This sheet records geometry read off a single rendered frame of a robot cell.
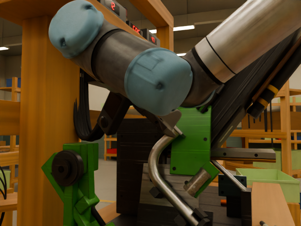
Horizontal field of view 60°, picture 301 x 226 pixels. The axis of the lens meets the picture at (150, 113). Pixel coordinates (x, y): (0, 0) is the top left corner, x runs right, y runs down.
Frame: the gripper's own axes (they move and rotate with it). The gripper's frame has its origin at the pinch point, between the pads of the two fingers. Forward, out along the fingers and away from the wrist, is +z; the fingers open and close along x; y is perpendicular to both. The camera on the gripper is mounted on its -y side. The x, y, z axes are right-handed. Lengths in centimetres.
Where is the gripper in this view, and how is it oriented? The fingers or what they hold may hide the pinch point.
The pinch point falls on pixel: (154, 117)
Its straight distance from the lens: 63.9
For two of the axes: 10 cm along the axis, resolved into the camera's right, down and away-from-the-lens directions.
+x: -5.8, -6.6, 4.9
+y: 7.3, -6.8, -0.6
